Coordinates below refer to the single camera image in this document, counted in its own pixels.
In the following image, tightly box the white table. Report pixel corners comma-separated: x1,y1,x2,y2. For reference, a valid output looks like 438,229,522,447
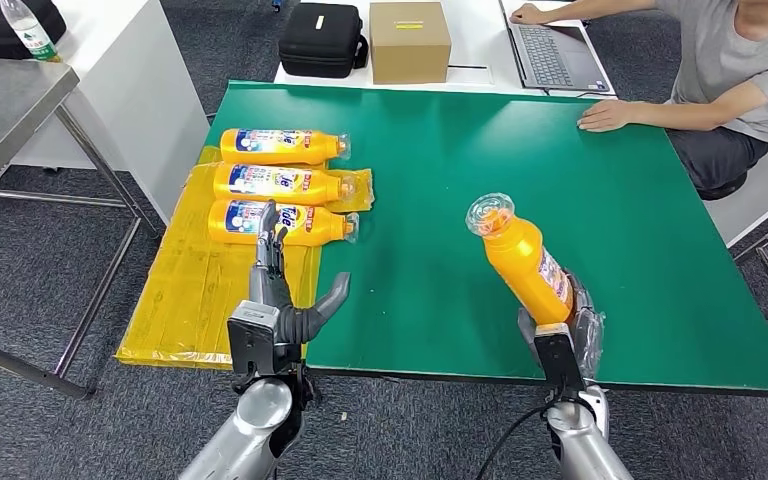
11,0,211,225

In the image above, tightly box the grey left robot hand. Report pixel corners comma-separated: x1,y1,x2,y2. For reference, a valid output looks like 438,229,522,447
248,200,352,346

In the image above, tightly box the black stool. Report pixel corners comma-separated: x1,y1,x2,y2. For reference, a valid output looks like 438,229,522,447
696,172,750,202

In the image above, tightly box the brown cardboard box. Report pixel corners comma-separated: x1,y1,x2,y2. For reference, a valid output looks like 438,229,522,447
369,1,453,85

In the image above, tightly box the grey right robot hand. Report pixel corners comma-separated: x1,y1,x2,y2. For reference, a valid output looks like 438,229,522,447
517,270,606,380

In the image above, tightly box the black zip case with strap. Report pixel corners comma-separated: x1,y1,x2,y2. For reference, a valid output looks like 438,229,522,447
277,2,370,79

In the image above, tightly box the grey laptop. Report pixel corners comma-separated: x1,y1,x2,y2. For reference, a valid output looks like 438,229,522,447
497,0,616,93

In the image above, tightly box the person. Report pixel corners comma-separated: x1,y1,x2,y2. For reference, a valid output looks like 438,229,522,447
509,0,768,202

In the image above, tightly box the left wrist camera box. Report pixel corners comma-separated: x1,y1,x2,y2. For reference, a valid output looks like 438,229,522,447
226,299,281,378

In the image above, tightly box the orange detergent bottle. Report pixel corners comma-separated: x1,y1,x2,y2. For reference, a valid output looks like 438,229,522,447
465,192,575,327
207,199,361,248
219,128,352,166
212,162,357,207

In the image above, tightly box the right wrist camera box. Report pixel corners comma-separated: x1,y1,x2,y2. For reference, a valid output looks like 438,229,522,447
533,323,587,400

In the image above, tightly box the person's left hand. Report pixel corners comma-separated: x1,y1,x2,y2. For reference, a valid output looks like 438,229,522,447
576,99,638,134

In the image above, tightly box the person's right hand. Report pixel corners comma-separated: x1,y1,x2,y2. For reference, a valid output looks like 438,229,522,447
509,3,552,26

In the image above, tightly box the clear plastic water bottle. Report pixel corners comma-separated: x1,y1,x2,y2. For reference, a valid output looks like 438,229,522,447
0,0,63,63

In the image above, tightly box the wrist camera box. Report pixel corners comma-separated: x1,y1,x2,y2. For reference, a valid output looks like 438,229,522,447
533,323,587,400
226,299,281,378

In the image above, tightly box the steel table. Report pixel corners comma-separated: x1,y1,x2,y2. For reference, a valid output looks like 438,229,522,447
0,52,163,401

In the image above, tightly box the yellow taped cardboard sheet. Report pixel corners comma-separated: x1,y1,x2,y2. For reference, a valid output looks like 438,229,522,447
114,145,376,371

